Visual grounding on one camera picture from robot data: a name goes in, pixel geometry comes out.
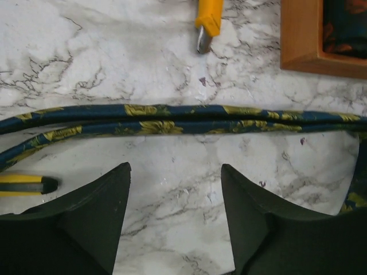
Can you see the yellow black pencil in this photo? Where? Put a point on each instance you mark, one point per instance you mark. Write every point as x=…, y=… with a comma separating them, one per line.
x=15, y=185

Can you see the blue yellow floral tie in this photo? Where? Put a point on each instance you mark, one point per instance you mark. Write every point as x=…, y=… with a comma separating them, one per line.
x=129, y=119

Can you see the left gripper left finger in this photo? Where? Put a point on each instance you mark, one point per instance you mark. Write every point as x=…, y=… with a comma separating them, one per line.
x=77, y=233

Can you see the orange compartment tray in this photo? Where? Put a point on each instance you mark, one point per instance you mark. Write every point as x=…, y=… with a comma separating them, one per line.
x=301, y=37

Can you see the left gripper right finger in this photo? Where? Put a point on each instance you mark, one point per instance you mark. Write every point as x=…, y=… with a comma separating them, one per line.
x=270, y=235

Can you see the rolled dark red-patterned tie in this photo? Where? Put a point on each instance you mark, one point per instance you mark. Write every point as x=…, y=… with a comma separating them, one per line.
x=344, y=27

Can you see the orange utility knife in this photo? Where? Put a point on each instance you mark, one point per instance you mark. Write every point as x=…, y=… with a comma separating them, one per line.
x=208, y=23

